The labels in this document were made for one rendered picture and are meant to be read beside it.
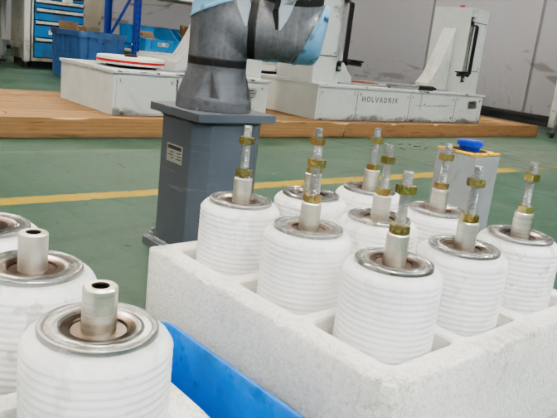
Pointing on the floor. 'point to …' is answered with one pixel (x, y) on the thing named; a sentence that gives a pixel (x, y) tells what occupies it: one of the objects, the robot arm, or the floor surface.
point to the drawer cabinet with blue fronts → (42, 27)
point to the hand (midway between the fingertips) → (260, 15)
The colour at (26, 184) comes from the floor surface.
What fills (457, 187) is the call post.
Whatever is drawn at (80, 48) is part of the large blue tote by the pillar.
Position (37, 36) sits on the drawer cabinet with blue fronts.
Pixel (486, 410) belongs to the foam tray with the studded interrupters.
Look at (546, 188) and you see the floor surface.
